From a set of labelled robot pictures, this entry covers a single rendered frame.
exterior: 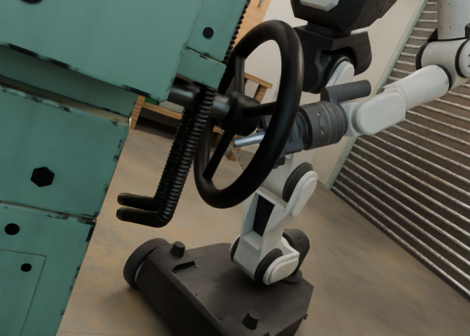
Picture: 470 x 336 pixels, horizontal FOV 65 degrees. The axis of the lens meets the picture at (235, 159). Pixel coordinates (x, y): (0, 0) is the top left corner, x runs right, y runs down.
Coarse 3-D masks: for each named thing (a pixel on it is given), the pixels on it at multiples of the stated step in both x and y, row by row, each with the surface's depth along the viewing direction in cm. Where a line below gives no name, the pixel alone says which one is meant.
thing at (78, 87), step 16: (0, 48) 26; (0, 64) 26; (16, 64) 27; (32, 64) 27; (48, 64) 27; (32, 80) 27; (48, 80) 28; (64, 80) 28; (80, 80) 28; (96, 80) 29; (64, 96) 29; (80, 96) 29; (96, 96) 29; (112, 96) 30; (128, 96) 30; (128, 112) 30
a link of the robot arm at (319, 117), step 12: (300, 108) 69; (312, 108) 68; (324, 108) 68; (264, 120) 67; (300, 120) 68; (312, 120) 67; (324, 120) 67; (300, 132) 68; (312, 132) 67; (324, 132) 68; (288, 144) 67; (300, 144) 68; (312, 144) 68; (324, 144) 70; (276, 168) 68
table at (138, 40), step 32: (0, 0) 16; (32, 0) 16; (64, 0) 17; (96, 0) 17; (128, 0) 18; (160, 0) 18; (192, 0) 18; (0, 32) 16; (32, 32) 17; (64, 32) 17; (96, 32) 18; (128, 32) 18; (160, 32) 19; (64, 64) 18; (96, 64) 18; (128, 64) 19; (160, 64) 19; (192, 64) 40; (224, 64) 42; (160, 96) 20
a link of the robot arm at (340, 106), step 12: (348, 84) 71; (360, 84) 72; (324, 96) 71; (336, 96) 70; (348, 96) 71; (360, 96) 72; (336, 108) 69; (348, 108) 70; (336, 120) 68; (348, 120) 70; (336, 132) 69; (348, 132) 71
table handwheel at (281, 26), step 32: (256, 32) 55; (288, 32) 47; (288, 64) 43; (192, 96) 50; (224, 96) 53; (288, 96) 42; (224, 128) 54; (288, 128) 42; (256, 160) 44; (224, 192) 49
